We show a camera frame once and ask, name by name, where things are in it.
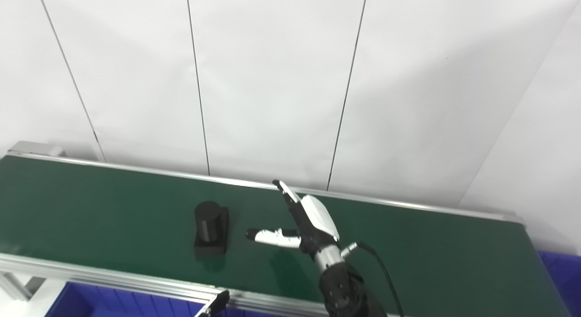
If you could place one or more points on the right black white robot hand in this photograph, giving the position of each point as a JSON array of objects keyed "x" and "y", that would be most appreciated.
[{"x": 315, "y": 221}]

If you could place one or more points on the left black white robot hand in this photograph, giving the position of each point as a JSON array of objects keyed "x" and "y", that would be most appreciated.
[{"x": 217, "y": 305}]

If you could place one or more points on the black cylinder block part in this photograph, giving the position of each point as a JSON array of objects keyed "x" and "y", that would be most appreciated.
[{"x": 211, "y": 230}]

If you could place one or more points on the blue plastic bin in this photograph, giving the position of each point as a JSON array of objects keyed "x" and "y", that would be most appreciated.
[
  {"x": 113, "y": 303},
  {"x": 563, "y": 276}
]

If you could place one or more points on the aluminium conveyor support leg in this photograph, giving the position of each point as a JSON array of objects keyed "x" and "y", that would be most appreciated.
[{"x": 18, "y": 285}]

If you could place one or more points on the grey conveyor end housing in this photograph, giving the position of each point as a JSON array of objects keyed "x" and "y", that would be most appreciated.
[{"x": 36, "y": 149}]

